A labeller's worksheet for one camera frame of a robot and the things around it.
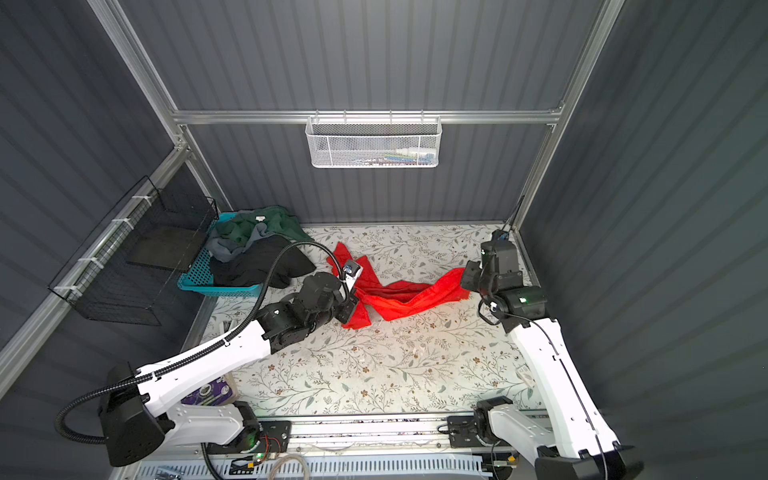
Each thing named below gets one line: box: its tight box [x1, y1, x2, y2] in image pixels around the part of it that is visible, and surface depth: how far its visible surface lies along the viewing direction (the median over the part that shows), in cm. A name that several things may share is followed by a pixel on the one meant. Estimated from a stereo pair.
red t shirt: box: [327, 242, 471, 329], surface depth 78 cm
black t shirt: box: [209, 235, 316, 289], surface depth 100 cm
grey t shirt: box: [207, 222, 275, 263], surface depth 97 cm
